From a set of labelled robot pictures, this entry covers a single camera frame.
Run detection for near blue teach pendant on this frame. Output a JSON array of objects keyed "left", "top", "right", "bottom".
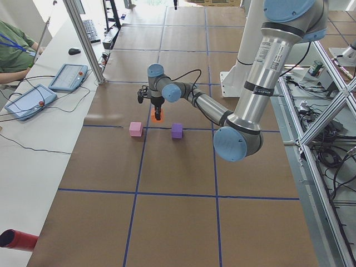
[{"left": 4, "top": 84, "right": 57, "bottom": 121}]

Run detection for far blue teach pendant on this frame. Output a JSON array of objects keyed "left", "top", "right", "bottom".
[{"left": 48, "top": 63, "right": 88, "bottom": 92}]

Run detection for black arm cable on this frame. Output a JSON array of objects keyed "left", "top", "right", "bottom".
[{"left": 171, "top": 69, "right": 223, "bottom": 126}]

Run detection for purple foam cube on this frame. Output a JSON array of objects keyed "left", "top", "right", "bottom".
[{"left": 171, "top": 123, "right": 183, "bottom": 139}]

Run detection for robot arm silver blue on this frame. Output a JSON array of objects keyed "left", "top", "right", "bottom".
[{"left": 137, "top": 1, "right": 329, "bottom": 162}]

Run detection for person in green shirt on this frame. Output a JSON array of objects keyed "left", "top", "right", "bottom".
[{"left": 1, "top": 21, "right": 44, "bottom": 85}]

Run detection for orange foam cube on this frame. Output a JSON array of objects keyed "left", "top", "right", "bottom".
[{"left": 151, "top": 107, "right": 165, "bottom": 123}]

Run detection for black computer mouse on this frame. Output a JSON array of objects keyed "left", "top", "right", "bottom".
[{"left": 68, "top": 47, "right": 81, "bottom": 56}]

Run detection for brown paper table cover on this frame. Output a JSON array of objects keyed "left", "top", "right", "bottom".
[{"left": 28, "top": 7, "right": 318, "bottom": 266}]

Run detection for black keyboard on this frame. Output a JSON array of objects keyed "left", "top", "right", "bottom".
[{"left": 82, "top": 19, "right": 101, "bottom": 43}]

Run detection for aluminium frame post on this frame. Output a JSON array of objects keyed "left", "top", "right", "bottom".
[{"left": 63, "top": 0, "right": 105, "bottom": 85}]

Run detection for blue teach pendant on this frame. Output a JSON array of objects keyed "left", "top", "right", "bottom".
[
  {"left": 4, "top": 84, "right": 57, "bottom": 121},
  {"left": 48, "top": 63, "right": 88, "bottom": 92}
]

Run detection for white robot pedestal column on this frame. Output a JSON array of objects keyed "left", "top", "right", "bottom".
[{"left": 220, "top": 0, "right": 265, "bottom": 98}]

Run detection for pink foam cube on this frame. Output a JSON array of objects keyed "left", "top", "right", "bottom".
[{"left": 129, "top": 122, "right": 143, "bottom": 137}]

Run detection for red cylinder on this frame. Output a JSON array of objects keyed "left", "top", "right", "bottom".
[{"left": 1, "top": 229, "right": 38, "bottom": 252}]

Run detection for aluminium side frame rail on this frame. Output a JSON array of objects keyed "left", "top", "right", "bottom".
[{"left": 272, "top": 33, "right": 355, "bottom": 266}]

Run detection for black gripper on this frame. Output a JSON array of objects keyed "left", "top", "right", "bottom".
[{"left": 151, "top": 96, "right": 165, "bottom": 121}]

